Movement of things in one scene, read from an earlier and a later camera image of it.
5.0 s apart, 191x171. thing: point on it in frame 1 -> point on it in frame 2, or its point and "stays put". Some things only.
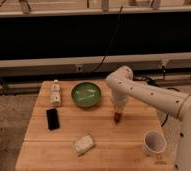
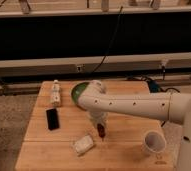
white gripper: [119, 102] -> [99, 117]
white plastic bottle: [56, 94] stays put
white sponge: [84, 144] stays put
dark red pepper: [117, 117] -> [101, 130]
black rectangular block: [52, 118] stays put
